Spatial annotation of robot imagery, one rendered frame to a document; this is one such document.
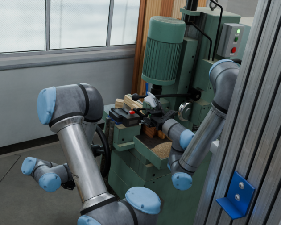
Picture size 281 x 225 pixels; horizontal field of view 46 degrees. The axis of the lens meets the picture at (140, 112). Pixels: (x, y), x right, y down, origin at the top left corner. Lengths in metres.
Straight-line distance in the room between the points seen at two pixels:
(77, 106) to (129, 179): 0.82
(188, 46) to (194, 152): 0.65
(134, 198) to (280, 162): 0.48
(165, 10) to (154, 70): 1.76
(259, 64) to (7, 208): 2.15
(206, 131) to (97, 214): 0.47
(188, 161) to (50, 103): 0.54
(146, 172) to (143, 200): 0.61
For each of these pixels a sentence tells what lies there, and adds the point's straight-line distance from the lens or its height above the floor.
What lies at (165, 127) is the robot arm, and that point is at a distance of 1.39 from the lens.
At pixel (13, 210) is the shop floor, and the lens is 2.59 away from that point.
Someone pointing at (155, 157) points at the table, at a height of 0.89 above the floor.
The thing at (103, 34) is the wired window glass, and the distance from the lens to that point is 3.20.
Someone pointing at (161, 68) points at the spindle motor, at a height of 1.25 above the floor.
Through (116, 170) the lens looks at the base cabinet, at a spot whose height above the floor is 0.61.
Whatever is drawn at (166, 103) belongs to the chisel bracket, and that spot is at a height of 1.03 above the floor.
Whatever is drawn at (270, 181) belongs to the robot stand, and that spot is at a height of 1.32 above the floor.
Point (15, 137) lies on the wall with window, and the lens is 3.08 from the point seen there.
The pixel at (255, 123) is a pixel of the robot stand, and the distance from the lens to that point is 0.81.
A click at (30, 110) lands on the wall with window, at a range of 3.01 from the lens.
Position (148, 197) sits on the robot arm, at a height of 1.04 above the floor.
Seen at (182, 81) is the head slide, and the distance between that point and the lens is 1.75.
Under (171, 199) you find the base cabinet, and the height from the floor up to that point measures 0.51.
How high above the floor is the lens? 1.74
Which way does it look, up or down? 25 degrees down
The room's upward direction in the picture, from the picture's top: 9 degrees clockwise
